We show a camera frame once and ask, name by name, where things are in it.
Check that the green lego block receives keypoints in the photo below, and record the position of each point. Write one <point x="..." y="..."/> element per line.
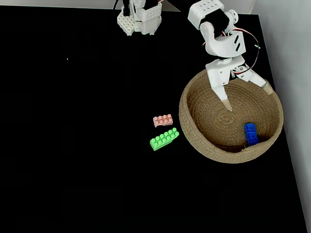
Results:
<point x="164" y="139"/>

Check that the pink lego block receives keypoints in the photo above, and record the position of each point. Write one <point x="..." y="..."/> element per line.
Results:
<point x="162" y="120"/>

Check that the small white tape scrap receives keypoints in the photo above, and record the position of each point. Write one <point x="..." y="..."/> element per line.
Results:
<point x="259" y="47"/>

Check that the blue lego block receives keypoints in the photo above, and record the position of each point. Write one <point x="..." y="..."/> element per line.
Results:
<point x="251" y="136"/>

